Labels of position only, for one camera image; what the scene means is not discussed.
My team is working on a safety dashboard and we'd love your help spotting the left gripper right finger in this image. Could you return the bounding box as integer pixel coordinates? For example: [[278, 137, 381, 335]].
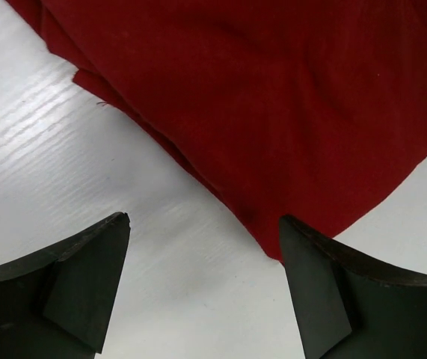
[[279, 215, 427, 358]]

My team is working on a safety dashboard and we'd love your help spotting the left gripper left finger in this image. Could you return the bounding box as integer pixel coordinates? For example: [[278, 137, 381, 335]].
[[0, 212, 130, 358]]

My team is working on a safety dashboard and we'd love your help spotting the red t shirt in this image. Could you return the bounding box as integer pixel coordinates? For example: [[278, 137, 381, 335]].
[[11, 0, 427, 260]]

